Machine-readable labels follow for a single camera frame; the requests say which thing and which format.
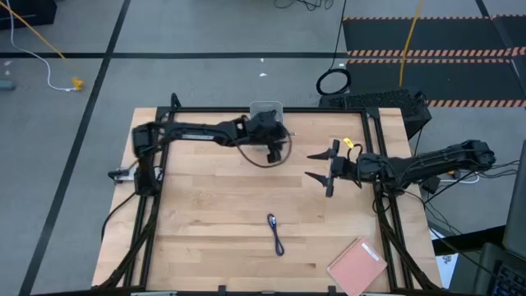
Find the white paper sheet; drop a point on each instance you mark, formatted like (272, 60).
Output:
(446, 263)

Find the black table clamp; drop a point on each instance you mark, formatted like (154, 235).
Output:
(121, 174)

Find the pink spiral notebook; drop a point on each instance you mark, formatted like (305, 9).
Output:
(355, 267)

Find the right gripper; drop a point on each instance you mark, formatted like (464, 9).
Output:
(347, 169)

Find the grey desk monitor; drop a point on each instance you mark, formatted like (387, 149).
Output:
(518, 205)

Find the black perforated computer case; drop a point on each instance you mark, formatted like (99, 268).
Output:
(382, 103)

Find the hazard-striped black floor mat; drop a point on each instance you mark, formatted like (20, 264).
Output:
(431, 78)

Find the black keyboard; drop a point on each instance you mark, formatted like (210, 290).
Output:
(507, 279)

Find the white plastic bin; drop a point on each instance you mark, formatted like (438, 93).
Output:
(259, 107)

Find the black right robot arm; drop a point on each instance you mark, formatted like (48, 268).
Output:
(431, 162)

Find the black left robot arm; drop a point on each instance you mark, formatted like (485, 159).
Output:
(197, 131)

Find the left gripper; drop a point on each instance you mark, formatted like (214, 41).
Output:
(267, 127)

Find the black floor box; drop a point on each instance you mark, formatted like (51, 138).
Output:
(26, 12)

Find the yellow tag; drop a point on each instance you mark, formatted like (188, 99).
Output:
(348, 142)

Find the black aluminium table frame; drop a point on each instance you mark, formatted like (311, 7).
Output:
(205, 109)

